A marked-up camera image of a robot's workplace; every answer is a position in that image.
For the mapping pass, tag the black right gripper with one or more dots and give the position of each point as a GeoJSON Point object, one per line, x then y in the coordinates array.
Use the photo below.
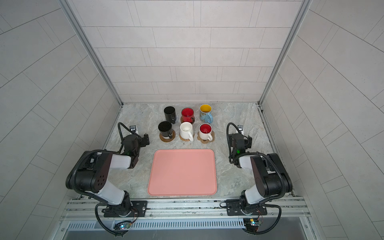
{"type": "Point", "coordinates": [231, 139]}

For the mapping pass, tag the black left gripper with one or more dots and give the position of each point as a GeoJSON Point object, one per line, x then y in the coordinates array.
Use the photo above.
{"type": "Point", "coordinates": [142, 140]}

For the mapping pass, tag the dark wooden round coaster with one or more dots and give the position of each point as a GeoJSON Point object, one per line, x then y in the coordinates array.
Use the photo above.
{"type": "Point", "coordinates": [167, 139]}

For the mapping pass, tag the black mug front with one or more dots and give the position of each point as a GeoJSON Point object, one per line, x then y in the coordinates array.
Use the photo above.
{"type": "Point", "coordinates": [166, 129]}

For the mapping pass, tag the cork paw print coaster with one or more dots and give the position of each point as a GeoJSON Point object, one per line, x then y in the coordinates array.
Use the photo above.
{"type": "Point", "coordinates": [206, 141]}

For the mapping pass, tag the white mug red inside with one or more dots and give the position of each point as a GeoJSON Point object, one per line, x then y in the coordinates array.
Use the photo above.
{"type": "Point", "coordinates": [205, 132]}

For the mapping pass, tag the blue mug yellow inside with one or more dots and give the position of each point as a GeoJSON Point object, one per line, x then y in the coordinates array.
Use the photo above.
{"type": "Point", "coordinates": [205, 116]}

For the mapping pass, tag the woven rattan round coaster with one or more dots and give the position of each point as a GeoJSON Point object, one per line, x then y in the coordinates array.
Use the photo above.
{"type": "Point", "coordinates": [187, 140]}

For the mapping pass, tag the black mug red inside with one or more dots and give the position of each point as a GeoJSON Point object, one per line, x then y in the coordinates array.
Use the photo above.
{"type": "Point", "coordinates": [187, 115]}

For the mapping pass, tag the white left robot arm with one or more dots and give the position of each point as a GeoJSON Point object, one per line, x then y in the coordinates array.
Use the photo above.
{"type": "Point", "coordinates": [89, 176]}

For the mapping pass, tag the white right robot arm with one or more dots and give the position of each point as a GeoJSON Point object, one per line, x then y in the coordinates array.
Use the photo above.
{"type": "Point", "coordinates": [271, 178]}

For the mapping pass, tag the pink tray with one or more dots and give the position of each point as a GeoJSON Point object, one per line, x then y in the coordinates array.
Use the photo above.
{"type": "Point", "coordinates": [183, 172]}

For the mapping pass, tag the right circuit board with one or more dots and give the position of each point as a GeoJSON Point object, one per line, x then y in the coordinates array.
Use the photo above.
{"type": "Point", "coordinates": [251, 223]}

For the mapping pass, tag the circuit board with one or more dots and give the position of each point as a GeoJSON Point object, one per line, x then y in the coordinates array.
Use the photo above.
{"type": "Point", "coordinates": [122, 226]}
{"type": "Point", "coordinates": [251, 223]}

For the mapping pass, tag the left circuit board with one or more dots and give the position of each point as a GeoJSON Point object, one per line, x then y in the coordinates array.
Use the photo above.
{"type": "Point", "coordinates": [122, 226]}

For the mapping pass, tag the metal corner profile right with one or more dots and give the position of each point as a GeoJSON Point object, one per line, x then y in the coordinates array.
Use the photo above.
{"type": "Point", "coordinates": [290, 38]}

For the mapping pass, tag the metal corner profile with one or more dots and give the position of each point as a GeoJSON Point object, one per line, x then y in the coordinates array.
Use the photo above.
{"type": "Point", "coordinates": [68, 12]}
{"type": "Point", "coordinates": [290, 38]}

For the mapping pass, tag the metal corner profile left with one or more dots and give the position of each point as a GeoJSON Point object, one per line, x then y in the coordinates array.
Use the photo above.
{"type": "Point", "coordinates": [68, 12]}

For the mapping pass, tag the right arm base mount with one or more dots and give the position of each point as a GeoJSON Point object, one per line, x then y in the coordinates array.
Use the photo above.
{"type": "Point", "coordinates": [240, 207]}

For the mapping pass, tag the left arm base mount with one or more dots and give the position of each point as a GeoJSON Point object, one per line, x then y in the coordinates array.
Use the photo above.
{"type": "Point", "coordinates": [126, 209]}

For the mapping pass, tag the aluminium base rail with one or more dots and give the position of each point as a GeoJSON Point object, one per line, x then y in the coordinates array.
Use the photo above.
{"type": "Point", "coordinates": [179, 214]}

